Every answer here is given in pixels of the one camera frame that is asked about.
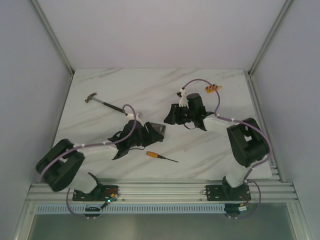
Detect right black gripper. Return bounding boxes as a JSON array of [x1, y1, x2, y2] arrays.
[[163, 103, 195, 125]]

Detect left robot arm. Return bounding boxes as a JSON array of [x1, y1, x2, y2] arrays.
[[35, 119, 166, 201]]

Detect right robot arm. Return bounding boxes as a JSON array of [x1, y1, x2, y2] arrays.
[[163, 89, 271, 200]]

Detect orange terminal block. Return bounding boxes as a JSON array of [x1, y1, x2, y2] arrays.
[[205, 84, 222, 94]]

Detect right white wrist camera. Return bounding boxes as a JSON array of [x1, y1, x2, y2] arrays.
[[176, 88, 189, 108]]

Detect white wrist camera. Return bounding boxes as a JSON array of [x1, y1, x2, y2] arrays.
[[176, 88, 189, 108], [126, 111, 145, 125]]

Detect orange handled screwdriver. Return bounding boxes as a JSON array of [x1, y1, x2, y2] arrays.
[[146, 151, 178, 163]]

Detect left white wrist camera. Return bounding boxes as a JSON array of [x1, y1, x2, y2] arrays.
[[126, 111, 145, 125]]

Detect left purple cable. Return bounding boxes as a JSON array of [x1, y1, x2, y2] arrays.
[[39, 104, 138, 221]]

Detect purple cable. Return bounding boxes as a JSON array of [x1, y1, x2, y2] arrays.
[[181, 78, 273, 221], [39, 104, 138, 221]]

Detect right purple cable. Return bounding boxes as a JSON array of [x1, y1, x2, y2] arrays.
[[181, 78, 273, 221]]

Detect aluminium mounting rail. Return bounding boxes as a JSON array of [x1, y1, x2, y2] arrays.
[[26, 179, 298, 203]]

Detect hammer with black handle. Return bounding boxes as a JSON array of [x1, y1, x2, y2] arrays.
[[84, 92, 124, 113]]

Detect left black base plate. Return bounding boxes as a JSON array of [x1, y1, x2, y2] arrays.
[[72, 185, 119, 202]]

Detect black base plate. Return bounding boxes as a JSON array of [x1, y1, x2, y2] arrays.
[[72, 185, 119, 202], [205, 184, 252, 202]]

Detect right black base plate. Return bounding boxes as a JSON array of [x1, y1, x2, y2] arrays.
[[205, 184, 252, 202]]

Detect right aluminium frame post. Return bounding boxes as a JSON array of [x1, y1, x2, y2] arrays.
[[248, 0, 295, 77]]

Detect aluminium frame post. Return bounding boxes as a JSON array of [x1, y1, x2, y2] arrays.
[[248, 0, 295, 77], [29, 0, 75, 77]]

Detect slotted cable duct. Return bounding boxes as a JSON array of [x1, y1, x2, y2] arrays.
[[35, 203, 226, 215]]

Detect left aluminium frame post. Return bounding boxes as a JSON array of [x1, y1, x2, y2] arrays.
[[29, 0, 75, 77]]

